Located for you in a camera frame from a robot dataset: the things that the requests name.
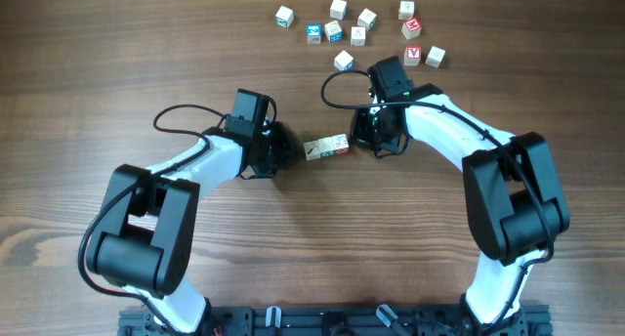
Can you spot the yellow-sided A wooden block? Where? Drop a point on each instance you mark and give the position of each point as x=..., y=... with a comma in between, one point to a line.
x=358, y=36

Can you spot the red A wooden block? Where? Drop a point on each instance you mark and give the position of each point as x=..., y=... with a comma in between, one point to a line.
x=412, y=55

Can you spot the green-sided corner wooden block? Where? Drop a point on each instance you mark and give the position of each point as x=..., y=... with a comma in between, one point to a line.
x=284, y=17

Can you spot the light blue letter block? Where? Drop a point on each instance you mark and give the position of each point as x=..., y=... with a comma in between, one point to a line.
x=314, y=33

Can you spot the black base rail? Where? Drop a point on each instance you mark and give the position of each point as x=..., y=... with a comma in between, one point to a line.
x=422, y=320

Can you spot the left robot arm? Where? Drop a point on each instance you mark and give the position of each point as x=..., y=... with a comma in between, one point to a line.
x=139, y=244

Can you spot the red-sided number eight block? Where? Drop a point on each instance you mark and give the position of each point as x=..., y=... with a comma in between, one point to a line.
x=340, y=143

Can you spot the yellow-sided far right block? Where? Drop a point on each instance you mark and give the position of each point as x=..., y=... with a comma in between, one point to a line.
x=435, y=57

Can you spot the hammer picture wooden block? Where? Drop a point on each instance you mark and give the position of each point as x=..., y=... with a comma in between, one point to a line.
x=312, y=150

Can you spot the number four wooden block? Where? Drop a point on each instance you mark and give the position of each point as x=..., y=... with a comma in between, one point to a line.
x=406, y=10

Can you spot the dark blue number block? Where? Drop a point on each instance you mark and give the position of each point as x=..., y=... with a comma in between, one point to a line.
x=333, y=31

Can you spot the blue T wooden block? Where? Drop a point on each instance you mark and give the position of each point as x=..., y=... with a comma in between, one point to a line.
x=338, y=9

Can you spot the green V wooden block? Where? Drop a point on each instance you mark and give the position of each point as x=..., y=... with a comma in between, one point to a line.
x=326, y=147

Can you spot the blue P wooden block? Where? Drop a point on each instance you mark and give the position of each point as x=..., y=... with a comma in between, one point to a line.
x=344, y=61

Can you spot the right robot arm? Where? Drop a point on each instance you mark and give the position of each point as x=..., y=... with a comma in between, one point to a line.
x=514, y=198

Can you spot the red M wooden block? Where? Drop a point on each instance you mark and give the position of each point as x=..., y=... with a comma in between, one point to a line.
x=411, y=28

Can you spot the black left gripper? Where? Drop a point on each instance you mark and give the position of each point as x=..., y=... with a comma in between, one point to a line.
x=290, y=152

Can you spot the green N wooden block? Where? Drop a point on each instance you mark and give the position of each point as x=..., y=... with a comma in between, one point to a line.
x=367, y=19

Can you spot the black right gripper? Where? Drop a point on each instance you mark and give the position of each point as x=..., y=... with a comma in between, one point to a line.
x=358, y=137

